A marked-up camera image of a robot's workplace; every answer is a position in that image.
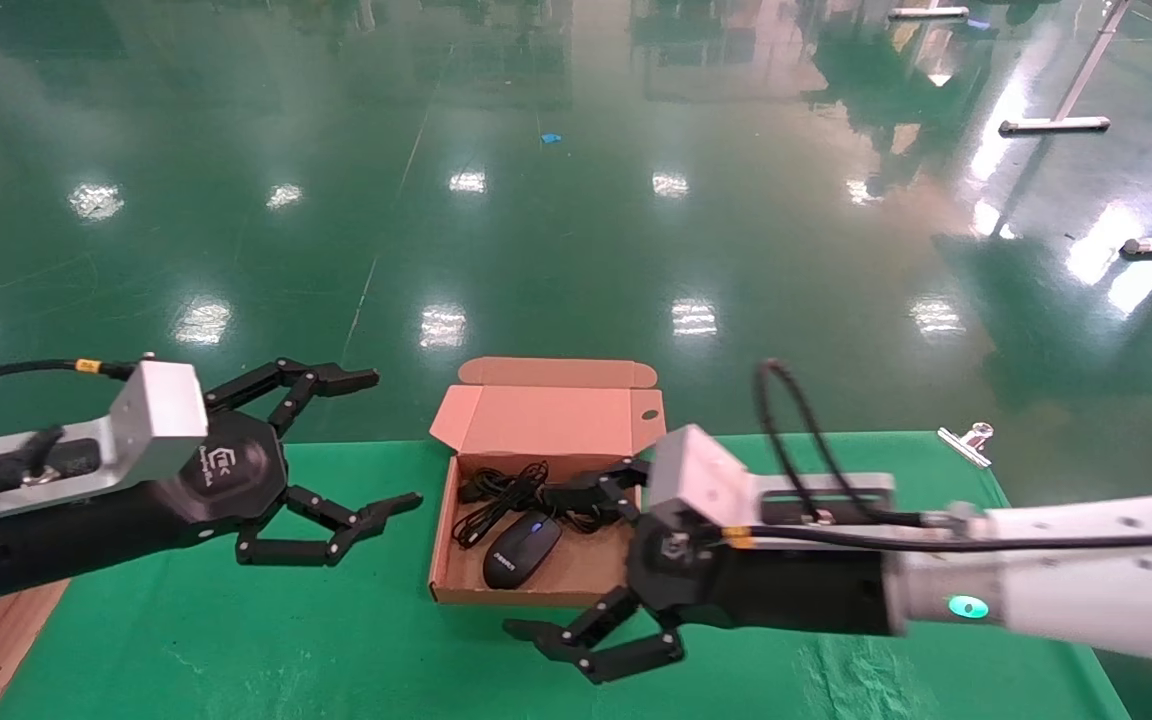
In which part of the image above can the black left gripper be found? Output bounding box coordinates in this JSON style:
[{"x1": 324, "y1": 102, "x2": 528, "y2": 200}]
[{"x1": 0, "y1": 356, "x2": 425, "y2": 599}]

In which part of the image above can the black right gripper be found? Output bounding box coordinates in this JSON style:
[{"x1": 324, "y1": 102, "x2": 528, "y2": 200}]
[{"x1": 502, "y1": 457, "x2": 899, "y2": 687}]

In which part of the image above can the black computer mouse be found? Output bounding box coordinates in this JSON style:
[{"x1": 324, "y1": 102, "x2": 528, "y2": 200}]
[{"x1": 452, "y1": 465, "x2": 564, "y2": 591}]

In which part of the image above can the black power cord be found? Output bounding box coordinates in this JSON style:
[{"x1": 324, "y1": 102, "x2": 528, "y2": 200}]
[{"x1": 457, "y1": 461, "x2": 582, "y2": 533}]

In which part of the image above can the flat open cardboard box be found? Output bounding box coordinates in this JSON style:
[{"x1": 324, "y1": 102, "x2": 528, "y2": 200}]
[{"x1": 428, "y1": 356, "x2": 668, "y2": 608}]

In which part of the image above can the green table cloth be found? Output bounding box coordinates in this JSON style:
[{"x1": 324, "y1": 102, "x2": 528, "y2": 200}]
[{"x1": 0, "y1": 432, "x2": 1133, "y2": 720}]

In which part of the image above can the metal binder clip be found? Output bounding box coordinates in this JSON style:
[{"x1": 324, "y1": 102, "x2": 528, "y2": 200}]
[{"x1": 937, "y1": 422, "x2": 996, "y2": 470}]

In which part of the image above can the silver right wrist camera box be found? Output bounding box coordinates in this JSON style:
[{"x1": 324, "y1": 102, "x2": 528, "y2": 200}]
[{"x1": 643, "y1": 423, "x2": 898, "y2": 547}]

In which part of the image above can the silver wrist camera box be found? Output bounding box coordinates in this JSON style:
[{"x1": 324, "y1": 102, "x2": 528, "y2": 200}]
[
  {"x1": 0, "y1": 358, "x2": 210, "y2": 532},
  {"x1": 643, "y1": 423, "x2": 898, "y2": 547}
]

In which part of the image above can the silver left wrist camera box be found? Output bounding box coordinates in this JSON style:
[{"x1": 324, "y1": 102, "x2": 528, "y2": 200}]
[{"x1": 0, "y1": 358, "x2": 210, "y2": 532}]

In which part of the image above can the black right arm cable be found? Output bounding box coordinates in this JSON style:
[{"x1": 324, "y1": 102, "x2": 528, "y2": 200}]
[{"x1": 755, "y1": 357, "x2": 1152, "y2": 555}]

